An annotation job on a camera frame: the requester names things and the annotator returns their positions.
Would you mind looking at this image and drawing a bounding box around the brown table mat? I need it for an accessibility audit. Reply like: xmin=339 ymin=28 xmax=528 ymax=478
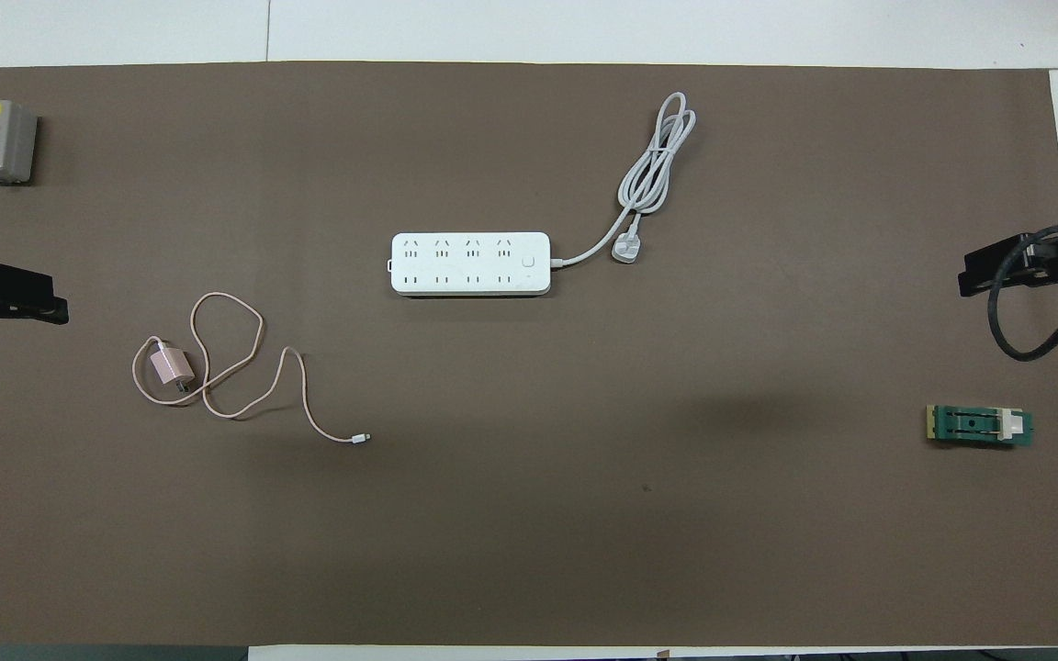
xmin=0 ymin=62 xmax=1058 ymax=648

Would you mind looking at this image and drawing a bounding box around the pink charger adapter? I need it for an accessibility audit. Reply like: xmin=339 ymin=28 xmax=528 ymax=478
xmin=149 ymin=342 xmax=195 ymax=394

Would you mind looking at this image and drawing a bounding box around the white power strip with cord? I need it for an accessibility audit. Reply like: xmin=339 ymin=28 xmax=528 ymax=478
xmin=388 ymin=92 xmax=697 ymax=297

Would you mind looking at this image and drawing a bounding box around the grey push-button switch box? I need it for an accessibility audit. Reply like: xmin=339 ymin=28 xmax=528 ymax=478
xmin=0 ymin=99 xmax=39 ymax=185

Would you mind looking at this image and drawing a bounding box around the pink charging cable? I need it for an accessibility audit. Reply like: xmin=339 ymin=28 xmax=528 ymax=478
xmin=132 ymin=292 xmax=371 ymax=447

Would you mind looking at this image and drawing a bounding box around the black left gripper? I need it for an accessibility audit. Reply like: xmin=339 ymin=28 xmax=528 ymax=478
xmin=0 ymin=260 xmax=71 ymax=347

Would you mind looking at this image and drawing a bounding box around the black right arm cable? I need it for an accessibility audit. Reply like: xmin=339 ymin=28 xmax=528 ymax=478
xmin=988 ymin=234 xmax=1058 ymax=362

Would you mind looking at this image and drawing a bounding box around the green knife switch yellow base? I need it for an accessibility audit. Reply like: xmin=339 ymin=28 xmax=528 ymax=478
xmin=926 ymin=404 xmax=1035 ymax=450

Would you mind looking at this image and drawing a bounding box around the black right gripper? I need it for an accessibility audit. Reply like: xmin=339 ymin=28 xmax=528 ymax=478
xmin=958 ymin=220 xmax=1058 ymax=298

